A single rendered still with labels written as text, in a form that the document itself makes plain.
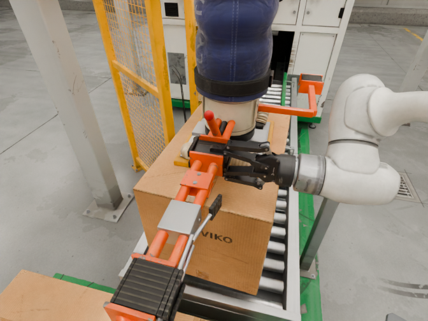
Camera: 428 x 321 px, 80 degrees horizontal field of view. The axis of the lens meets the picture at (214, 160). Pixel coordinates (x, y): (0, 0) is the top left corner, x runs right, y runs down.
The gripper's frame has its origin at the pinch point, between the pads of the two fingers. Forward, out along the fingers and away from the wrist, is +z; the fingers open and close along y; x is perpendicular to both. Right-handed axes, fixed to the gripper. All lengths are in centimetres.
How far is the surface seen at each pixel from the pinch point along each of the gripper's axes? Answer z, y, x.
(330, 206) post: -49, 58, 48
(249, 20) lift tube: -5.0, -27.5, 17.2
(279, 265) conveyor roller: -27, 65, 15
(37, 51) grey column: 106, 0, 62
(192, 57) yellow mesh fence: 42, 14, 115
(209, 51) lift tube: 4.4, -19.9, 17.6
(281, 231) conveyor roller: -27, 65, 33
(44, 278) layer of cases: 67, 66, -14
